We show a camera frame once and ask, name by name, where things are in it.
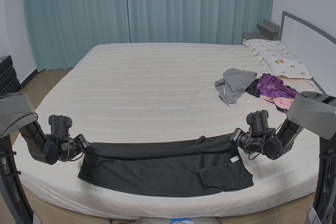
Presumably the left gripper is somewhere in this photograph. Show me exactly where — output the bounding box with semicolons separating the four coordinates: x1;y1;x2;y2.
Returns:
63;134;90;161

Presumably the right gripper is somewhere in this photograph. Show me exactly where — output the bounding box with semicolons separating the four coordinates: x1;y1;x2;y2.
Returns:
230;128;254;152

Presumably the black T-shirt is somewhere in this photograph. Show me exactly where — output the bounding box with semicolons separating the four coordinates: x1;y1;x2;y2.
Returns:
77;135;254;196

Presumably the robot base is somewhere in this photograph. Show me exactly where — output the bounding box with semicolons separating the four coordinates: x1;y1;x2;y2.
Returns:
136;216;218;224

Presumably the bed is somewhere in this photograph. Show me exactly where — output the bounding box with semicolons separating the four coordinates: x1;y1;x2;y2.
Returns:
13;11;336;219

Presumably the shiny black garment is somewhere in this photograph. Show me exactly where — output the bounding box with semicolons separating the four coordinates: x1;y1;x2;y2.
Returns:
245;79;261;97

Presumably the grey garment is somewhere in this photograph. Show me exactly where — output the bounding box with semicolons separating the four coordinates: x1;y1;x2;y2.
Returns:
214;68;258;107

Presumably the pink garment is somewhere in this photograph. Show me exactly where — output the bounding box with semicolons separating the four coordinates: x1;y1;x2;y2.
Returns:
260;94;293;113

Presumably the purple garment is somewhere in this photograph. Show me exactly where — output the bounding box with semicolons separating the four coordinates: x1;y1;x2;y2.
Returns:
257;73;299;99

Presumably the white printed pillow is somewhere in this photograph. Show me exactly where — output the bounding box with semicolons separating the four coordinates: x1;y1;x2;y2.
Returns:
242;39;314;79

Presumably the black chest of drawers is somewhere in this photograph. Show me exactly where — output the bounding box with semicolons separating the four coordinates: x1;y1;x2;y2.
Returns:
0;55;23;95

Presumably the grey bedside table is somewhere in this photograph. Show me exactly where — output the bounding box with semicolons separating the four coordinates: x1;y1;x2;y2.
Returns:
242;19;279;41

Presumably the black cable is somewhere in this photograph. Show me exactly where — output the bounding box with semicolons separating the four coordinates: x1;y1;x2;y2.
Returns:
108;218;138;224

